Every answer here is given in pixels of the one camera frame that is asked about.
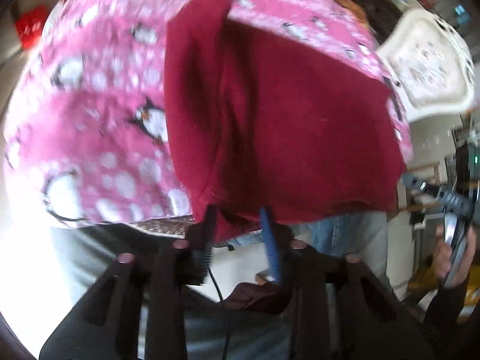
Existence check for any dark red knit sweater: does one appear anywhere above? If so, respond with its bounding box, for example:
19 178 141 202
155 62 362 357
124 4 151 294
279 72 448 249
164 0 404 242

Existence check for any person's right hand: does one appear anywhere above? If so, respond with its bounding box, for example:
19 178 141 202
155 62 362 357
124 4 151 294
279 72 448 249
433 225 477 288

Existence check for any blue jeans leg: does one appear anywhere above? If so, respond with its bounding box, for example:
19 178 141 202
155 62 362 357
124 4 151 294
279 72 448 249
290 211 391 289

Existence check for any white ornate chair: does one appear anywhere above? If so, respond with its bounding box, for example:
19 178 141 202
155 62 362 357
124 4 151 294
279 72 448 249
376 8 475 123

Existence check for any pink penguin fleece blanket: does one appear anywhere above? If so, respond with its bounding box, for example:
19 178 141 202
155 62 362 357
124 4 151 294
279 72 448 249
2 0 413 229

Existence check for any dark carved headboard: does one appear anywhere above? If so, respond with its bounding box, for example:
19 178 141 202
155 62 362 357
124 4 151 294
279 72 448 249
352 0 403 45

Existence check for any red paper bag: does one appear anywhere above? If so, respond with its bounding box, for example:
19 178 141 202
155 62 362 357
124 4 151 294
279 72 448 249
15 5 48 50

